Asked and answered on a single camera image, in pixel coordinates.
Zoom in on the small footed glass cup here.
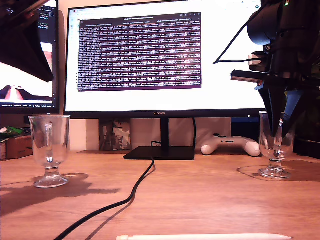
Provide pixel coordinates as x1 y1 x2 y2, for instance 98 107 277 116
27 114 72 189
258 110 296 181

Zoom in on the white pen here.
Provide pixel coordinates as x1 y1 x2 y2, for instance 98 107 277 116
115 233 293 240

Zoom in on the black computer monitor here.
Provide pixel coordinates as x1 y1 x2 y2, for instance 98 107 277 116
0 0 61 115

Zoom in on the white game controller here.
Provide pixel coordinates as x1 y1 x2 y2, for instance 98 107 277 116
200 134 262 158

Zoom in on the green white crumpled packet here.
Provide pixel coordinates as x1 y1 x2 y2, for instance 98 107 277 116
0 126 26 141

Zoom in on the brown cardboard box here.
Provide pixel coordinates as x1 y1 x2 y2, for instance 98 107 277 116
5 135 35 160

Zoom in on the black Huawei monitor with stand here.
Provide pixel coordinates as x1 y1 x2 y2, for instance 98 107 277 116
63 0 267 162

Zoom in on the grey patterned card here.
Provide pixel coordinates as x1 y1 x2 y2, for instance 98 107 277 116
98 119 132 152

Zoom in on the brown flat board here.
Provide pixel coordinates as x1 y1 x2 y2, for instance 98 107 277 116
75 149 132 155

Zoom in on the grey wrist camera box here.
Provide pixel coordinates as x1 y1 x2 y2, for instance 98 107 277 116
247 53 273 72

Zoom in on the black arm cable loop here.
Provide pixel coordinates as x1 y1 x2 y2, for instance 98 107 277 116
212 12 266 66

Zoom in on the thin black monitor cable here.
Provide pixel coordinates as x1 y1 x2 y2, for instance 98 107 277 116
191 117 198 149

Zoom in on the thick black table cable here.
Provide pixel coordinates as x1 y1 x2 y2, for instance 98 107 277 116
52 140 163 240

